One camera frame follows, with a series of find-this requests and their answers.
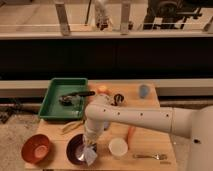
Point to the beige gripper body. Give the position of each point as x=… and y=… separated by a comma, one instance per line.
x=91, y=136

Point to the white towel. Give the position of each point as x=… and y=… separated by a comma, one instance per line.
x=89, y=150

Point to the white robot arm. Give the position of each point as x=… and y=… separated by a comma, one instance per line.
x=197, y=125

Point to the purple bowl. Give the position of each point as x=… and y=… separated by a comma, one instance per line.
x=74, y=150

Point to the orange bowl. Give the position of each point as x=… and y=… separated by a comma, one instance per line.
x=36, y=148

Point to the blue sponge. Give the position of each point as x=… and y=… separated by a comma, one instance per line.
x=106, y=125

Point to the white cup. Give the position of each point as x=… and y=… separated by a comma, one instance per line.
x=118, y=147

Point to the orange carrot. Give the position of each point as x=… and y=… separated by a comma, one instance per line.
x=130, y=133

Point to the black round object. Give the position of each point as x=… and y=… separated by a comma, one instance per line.
x=118, y=98

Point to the orange fruit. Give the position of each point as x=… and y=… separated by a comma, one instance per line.
x=103, y=89

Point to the green plastic tray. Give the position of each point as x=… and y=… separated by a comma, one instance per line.
x=53, y=109

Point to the blue cup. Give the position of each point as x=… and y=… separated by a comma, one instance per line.
x=143, y=91

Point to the black handled kitchen utensil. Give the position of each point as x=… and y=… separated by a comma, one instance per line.
x=67, y=98

